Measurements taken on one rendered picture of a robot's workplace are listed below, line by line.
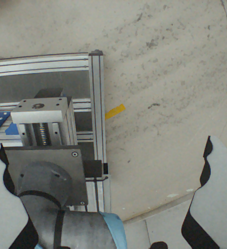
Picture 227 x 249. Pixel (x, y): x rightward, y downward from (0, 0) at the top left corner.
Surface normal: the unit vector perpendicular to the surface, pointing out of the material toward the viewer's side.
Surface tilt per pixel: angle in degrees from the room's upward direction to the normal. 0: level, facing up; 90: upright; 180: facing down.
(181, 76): 0
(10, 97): 0
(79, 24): 0
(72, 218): 102
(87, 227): 82
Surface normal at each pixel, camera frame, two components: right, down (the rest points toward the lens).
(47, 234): 0.13, -0.53
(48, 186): 0.54, -0.55
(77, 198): 0.05, 0.49
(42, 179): 0.25, -0.66
